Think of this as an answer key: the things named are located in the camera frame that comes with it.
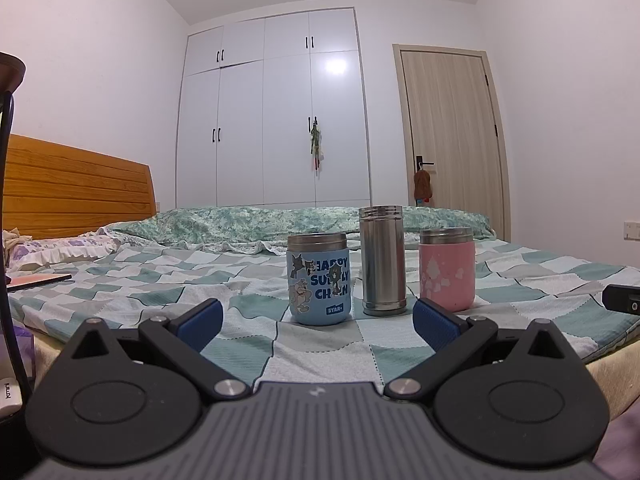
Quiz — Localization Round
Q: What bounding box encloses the blue cartoon print cup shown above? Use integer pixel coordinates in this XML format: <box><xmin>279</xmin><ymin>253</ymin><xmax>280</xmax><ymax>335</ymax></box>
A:
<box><xmin>286</xmin><ymin>233</ymin><xmax>351</xmax><ymax>327</ymax></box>

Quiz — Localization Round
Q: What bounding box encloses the light wooden door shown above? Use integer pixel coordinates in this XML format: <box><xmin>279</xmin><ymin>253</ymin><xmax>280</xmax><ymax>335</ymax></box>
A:
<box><xmin>392</xmin><ymin>44</ymin><xmax>512</xmax><ymax>243</ymax></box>

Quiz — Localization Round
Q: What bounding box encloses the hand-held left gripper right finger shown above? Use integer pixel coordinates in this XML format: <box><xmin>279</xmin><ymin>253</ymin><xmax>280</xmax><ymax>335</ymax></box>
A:
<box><xmin>383</xmin><ymin>298</ymin><xmax>572</xmax><ymax>402</ymax></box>

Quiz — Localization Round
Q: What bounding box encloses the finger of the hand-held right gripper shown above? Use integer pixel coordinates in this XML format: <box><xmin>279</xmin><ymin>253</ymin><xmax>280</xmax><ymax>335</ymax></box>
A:
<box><xmin>602</xmin><ymin>284</ymin><xmax>640</xmax><ymax>317</ymax></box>

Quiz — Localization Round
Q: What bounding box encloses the wooden headboard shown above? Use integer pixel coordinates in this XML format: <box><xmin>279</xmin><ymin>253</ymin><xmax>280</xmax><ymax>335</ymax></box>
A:
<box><xmin>4</xmin><ymin>134</ymin><xmax>156</xmax><ymax>240</ymax></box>

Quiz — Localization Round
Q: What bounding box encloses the green patterned quilt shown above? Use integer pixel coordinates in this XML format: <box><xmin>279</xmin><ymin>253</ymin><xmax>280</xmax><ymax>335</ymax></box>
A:
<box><xmin>107</xmin><ymin>205</ymin><xmax>493</xmax><ymax>256</ymax></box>

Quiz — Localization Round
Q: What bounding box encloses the white wardrobe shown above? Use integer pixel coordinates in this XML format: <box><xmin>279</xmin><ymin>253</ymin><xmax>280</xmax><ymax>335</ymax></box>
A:
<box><xmin>175</xmin><ymin>7</ymin><xmax>372</xmax><ymax>209</ymax></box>

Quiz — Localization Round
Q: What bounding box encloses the stainless steel cup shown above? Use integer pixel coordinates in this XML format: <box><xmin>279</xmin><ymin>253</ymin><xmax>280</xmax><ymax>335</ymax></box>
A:
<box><xmin>358</xmin><ymin>205</ymin><xmax>407</xmax><ymax>317</ymax></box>

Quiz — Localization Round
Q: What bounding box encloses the black lamp head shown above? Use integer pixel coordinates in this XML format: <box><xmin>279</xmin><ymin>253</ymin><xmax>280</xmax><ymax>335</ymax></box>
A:
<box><xmin>0</xmin><ymin>51</ymin><xmax>27</xmax><ymax>92</ymax></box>

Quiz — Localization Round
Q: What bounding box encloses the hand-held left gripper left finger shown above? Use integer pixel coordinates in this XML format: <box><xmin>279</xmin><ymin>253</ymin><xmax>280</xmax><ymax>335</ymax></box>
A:
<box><xmin>70</xmin><ymin>298</ymin><xmax>252</xmax><ymax>402</ymax></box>

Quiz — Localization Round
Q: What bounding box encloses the purple floral pillow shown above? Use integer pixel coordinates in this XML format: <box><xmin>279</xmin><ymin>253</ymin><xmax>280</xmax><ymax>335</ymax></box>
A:
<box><xmin>5</xmin><ymin>234</ymin><xmax>121</xmax><ymax>273</ymax></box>

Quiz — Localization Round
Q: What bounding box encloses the beige cloth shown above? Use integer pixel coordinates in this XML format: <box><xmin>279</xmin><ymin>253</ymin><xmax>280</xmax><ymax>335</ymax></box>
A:
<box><xmin>2</xmin><ymin>228</ymin><xmax>23</xmax><ymax>261</ymax></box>

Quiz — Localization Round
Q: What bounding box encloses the white charger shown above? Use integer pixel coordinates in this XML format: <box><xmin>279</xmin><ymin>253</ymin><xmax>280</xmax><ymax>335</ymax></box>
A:
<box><xmin>0</xmin><ymin>377</ymin><xmax>23</xmax><ymax>418</ymax></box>

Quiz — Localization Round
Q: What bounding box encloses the brown plush toy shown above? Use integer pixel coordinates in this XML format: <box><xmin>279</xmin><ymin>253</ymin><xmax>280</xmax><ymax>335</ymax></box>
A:
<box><xmin>413</xmin><ymin>169</ymin><xmax>434</xmax><ymax>203</ymax></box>

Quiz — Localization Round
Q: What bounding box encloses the green hanging ornament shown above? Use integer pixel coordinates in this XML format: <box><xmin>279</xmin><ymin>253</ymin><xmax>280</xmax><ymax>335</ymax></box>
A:
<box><xmin>309</xmin><ymin>116</ymin><xmax>326</xmax><ymax>173</ymax></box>

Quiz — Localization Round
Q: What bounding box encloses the checked bed sheet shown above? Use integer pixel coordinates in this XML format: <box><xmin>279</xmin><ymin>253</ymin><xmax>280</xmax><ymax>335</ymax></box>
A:
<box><xmin>7</xmin><ymin>237</ymin><xmax>640</xmax><ymax>388</ymax></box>

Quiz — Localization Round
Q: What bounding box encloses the pink cup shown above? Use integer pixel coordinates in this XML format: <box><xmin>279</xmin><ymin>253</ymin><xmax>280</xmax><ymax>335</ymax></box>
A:
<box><xmin>419</xmin><ymin>227</ymin><xmax>476</xmax><ymax>312</ymax></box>

